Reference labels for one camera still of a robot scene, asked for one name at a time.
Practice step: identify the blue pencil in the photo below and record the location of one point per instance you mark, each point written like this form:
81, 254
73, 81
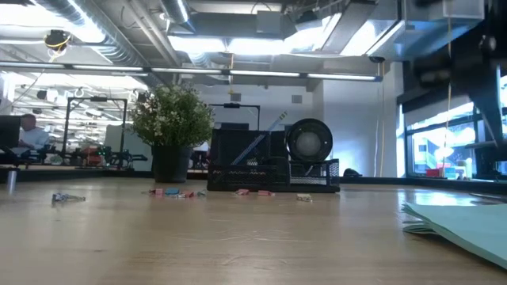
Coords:
257, 139

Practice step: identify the blue binder clip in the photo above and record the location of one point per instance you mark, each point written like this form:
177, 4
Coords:
171, 191
59, 197
201, 193

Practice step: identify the small tan eraser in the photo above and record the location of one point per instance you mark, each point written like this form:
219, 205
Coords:
304, 197

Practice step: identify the teal sticky note pad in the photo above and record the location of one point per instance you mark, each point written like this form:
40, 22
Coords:
475, 229

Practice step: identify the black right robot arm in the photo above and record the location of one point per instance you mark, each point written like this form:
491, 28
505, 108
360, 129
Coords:
487, 99

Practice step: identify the black mesh desk organizer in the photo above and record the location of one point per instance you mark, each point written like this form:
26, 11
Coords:
237, 174

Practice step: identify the artificial plant in black pot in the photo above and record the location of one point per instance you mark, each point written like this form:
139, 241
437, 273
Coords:
172, 118

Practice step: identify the long LED light bar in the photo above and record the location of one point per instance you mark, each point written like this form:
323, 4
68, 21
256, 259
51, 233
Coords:
186, 70

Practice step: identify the black dome object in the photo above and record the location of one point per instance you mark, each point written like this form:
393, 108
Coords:
351, 173

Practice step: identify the distant robot workstation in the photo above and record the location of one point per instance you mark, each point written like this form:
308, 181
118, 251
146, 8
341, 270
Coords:
91, 157

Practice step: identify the person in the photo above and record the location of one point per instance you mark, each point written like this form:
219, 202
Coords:
33, 136

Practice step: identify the yellow black ceiling reel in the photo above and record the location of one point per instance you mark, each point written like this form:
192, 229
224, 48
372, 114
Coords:
57, 39

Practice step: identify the black computer monitor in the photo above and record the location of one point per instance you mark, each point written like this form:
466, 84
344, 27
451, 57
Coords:
10, 130

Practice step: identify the black aluminium table frame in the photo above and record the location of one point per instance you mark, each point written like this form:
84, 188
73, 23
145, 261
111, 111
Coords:
396, 181

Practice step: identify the ceiling security camera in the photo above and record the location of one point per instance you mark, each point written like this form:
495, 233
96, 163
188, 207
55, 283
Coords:
376, 59

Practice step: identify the tall black gantry frame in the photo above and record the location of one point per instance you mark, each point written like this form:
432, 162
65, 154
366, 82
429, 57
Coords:
95, 99

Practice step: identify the silver ventilation duct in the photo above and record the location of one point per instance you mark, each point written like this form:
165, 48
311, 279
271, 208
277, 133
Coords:
107, 41

